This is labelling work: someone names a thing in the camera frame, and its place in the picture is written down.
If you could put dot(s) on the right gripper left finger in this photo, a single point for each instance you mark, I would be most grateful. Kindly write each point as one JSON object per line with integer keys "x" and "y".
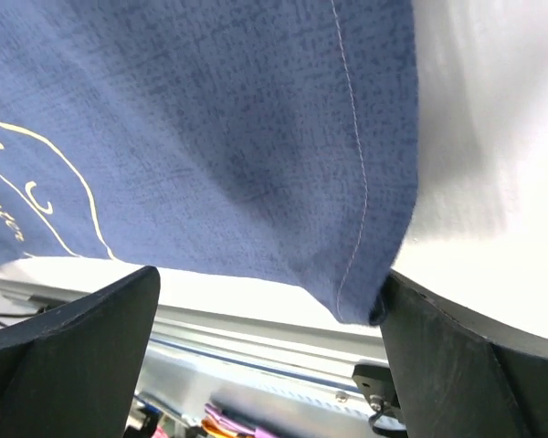
{"x": 72, "y": 371}

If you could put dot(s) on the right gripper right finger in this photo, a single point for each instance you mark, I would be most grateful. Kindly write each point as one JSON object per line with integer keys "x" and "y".
{"x": 458, "y": 373}

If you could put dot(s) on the aluminium mounting rail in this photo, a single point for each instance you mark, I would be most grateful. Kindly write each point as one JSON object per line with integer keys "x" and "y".
{"x": 296, "y": 376}

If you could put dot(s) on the blue fish placemat cloth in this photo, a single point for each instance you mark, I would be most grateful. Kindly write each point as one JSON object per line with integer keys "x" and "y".
{"x": 267, "y": 139}

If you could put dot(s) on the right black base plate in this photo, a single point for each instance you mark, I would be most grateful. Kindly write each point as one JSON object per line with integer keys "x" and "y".
{"x": 376, "y": 384}

